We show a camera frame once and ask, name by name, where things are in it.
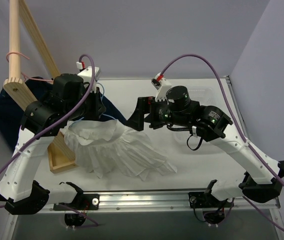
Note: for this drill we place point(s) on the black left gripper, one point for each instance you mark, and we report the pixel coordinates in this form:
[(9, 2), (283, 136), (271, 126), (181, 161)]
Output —
[(97, 105)]

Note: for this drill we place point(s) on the white pleated skirt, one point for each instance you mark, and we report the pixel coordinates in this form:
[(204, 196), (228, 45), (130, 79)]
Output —
[(99, 147)]

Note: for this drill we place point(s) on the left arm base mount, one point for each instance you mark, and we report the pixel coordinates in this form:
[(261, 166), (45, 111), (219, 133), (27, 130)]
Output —
[(78, 218)]

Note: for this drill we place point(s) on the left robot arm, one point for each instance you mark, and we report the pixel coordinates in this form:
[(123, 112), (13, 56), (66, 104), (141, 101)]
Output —
[(72, 96)]

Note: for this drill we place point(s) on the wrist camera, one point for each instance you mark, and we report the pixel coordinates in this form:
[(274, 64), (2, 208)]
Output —
[(162, 86), (89, 72)]

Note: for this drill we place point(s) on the light blue wire hanger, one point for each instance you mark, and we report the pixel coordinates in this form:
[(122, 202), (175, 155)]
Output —
[(102, 95)]

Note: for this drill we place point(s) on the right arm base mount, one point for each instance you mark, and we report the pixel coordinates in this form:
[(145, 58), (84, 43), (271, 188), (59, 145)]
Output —
[(208, 210)]

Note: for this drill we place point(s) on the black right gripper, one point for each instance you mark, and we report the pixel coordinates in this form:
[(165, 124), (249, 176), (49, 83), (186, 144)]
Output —
[(146, 110)]

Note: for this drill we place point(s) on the clear plastic basket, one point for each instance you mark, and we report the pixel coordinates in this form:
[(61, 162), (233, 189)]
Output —
[(203, 95)]

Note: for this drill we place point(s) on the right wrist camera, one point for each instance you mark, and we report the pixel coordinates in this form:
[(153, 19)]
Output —
[(162, 86)]

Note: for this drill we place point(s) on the pink wire hanger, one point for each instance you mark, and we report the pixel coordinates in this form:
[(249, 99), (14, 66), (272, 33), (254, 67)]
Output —
[(18, 63)]

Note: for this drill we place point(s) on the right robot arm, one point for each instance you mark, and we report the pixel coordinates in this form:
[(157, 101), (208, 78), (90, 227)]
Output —
[(261, 180)]

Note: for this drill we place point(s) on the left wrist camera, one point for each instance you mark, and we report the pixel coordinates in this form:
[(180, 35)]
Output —
[(89, 72)]

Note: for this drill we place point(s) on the dark navy garment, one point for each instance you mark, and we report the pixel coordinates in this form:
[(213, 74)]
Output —
[(11, 114)]

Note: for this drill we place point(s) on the wooden clothes rack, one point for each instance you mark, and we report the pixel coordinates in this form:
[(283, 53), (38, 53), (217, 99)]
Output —
[(60, 157)]

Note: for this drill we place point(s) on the aluminium mounting rail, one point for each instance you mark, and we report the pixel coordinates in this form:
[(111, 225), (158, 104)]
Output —
[(139, 201)]

